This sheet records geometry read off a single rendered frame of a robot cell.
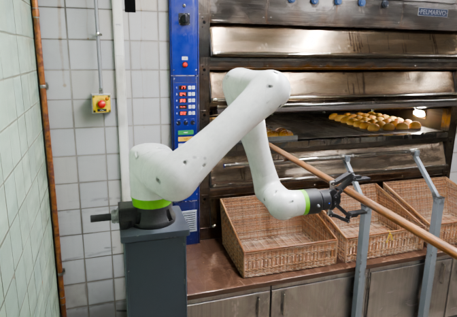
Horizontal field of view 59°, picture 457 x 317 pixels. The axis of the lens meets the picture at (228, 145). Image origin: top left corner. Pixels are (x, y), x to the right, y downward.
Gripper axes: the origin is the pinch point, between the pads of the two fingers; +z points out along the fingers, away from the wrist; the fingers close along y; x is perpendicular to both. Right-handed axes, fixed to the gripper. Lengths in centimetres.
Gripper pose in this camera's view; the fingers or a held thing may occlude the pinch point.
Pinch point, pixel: (364, 194)
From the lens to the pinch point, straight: 163.8
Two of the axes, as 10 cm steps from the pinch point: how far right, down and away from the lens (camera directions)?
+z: 9.5, -0.6, 3.1
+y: -0.1, 9.7, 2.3
